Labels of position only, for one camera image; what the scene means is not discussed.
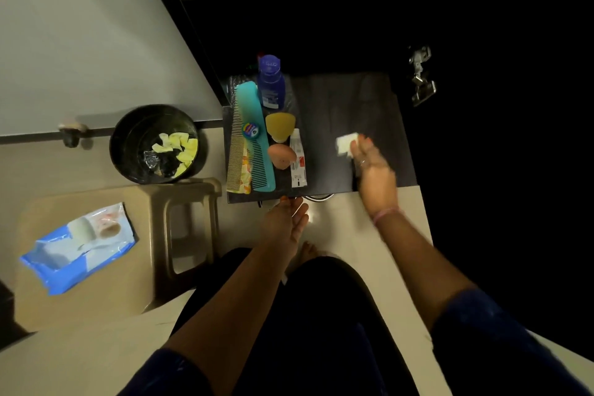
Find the person's right hand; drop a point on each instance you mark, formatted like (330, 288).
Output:
(378, 182)

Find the person's left hand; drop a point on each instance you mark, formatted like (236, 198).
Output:
(283, 228)

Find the white wet wipe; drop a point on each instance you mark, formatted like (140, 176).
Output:
(344, 142)

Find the white tube with red label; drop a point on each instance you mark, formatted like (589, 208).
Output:
(298, 163)

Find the pink makeup sponge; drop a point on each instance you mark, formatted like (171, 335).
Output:
(280, 155)

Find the brown fine-tooth comb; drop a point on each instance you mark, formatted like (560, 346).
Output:
(235, 159)

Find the colourful round-capped tube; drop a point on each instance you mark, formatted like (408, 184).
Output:
(251, 130)

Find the yellow makeup sponge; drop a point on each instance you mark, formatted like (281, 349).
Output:
(280, 124)

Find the teal wide-tooth comb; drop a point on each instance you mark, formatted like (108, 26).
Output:
(248, 103)

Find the blue plastic bottle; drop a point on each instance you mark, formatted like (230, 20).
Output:
(271, 85)

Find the person's left forearm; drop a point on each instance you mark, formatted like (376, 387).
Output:
(222, 312)

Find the person's right forearm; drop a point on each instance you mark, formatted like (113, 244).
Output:
(417, 266)

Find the person's bare foot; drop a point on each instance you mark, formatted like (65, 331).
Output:
(308, 253)

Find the person's dark trousers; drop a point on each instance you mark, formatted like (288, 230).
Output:
(325, 330)

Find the pink wrist thread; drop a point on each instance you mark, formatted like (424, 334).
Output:
(385, 214)

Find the metal cabinet hinge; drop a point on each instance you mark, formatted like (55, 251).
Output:
(423, 93)

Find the yellow crumpled wipes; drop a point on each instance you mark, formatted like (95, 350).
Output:
(190, 149)

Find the clear plastic wrapper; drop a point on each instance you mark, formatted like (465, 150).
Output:
(151, 160)

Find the beige plastic stool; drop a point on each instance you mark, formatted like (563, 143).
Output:
(134, 247)

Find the black round waste bin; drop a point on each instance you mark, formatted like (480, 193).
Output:
(132, 140)

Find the blue patterned left sleeve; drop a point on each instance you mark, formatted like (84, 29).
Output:
(162, 377)

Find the blue patterned sleeve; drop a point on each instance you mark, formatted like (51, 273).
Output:
(162, 377)
(501, 349)

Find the blue patterned right sleeve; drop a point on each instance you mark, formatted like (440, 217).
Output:
(501, 349)

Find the blue wet wipes pack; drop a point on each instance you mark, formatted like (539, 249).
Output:
(65, 261)

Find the beige door knob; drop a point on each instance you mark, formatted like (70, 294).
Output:
(72, 125)

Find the pale cabinet door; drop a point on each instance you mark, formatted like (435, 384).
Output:
(69, 38)

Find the dark furniture piece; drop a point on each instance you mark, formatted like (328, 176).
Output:
(9, 317)

